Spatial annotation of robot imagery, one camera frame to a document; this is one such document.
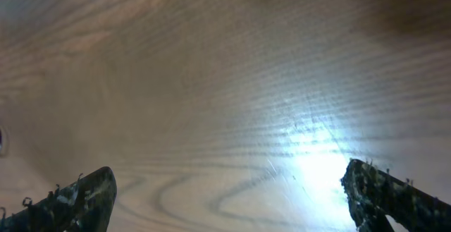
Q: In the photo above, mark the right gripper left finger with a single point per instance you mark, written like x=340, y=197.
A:
x=85, y=205

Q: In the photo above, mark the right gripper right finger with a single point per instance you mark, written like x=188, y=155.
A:
x=374, y=195

